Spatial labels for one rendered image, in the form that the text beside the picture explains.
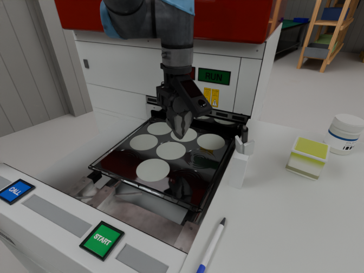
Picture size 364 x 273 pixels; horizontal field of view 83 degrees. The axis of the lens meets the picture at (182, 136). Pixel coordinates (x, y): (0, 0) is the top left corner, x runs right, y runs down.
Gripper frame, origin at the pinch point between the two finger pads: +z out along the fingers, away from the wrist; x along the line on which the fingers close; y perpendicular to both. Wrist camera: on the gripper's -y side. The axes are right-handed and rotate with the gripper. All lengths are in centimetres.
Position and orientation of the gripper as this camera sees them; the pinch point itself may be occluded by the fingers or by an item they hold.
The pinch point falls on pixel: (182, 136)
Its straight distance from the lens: 60.5
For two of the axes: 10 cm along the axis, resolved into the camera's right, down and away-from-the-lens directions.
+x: -7.9, 3.3, -5.1
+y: -6.1, -4.4, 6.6
